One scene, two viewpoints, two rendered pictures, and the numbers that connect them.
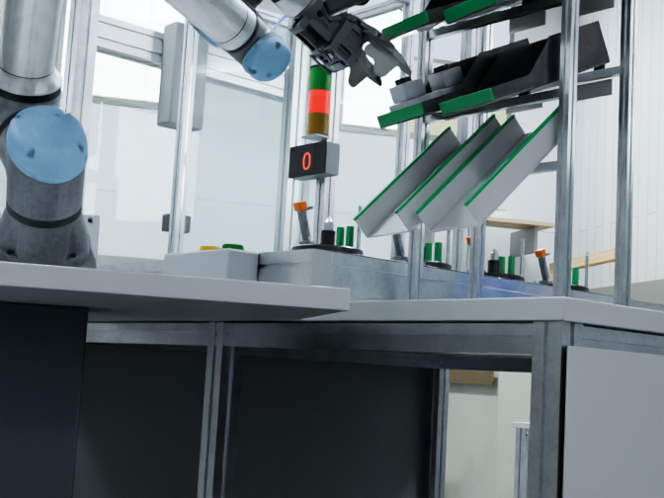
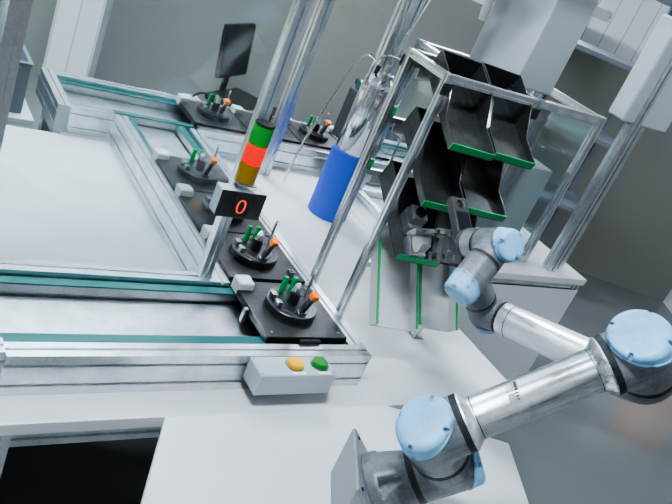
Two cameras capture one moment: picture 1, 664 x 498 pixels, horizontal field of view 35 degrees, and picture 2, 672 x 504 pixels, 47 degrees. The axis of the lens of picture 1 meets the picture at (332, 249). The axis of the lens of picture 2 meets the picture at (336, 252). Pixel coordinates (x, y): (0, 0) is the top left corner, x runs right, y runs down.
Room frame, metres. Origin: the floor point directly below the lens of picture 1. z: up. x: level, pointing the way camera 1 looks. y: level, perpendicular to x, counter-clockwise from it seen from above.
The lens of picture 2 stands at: (1.94, 1.76, 1.95)
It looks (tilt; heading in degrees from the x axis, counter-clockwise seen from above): 24 degrees down; 272
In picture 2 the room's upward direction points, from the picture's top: 24 degrees clockwise
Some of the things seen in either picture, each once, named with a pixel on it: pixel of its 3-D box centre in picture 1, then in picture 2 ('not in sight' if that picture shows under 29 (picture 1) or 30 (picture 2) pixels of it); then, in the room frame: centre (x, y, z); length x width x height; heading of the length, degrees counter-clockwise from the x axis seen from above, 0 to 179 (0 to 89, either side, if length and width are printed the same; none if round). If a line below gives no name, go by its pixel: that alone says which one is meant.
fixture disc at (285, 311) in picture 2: (327, 254); (290, 305); (2.06, 0.01, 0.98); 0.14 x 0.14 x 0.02
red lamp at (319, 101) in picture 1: (319, 103); (254, 153); (2.28, 0.05, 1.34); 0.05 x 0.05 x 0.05
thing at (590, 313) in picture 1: (474, 338); (216, 255); (2.35, -0.32, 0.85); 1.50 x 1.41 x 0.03; 41
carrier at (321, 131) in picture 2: not in sight; (316, 125); (2.36, -1.50, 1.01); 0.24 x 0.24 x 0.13; 41
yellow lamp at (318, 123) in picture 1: (317, 125); (247, 171); (2.28, 0.05, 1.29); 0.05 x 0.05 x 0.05
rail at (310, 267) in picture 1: (179, 283); (206, 363); (2.16, 0.31, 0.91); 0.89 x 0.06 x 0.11; 41
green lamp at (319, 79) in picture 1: (320, 81); (261, 134); (2.28, 0.05, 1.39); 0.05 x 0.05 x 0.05
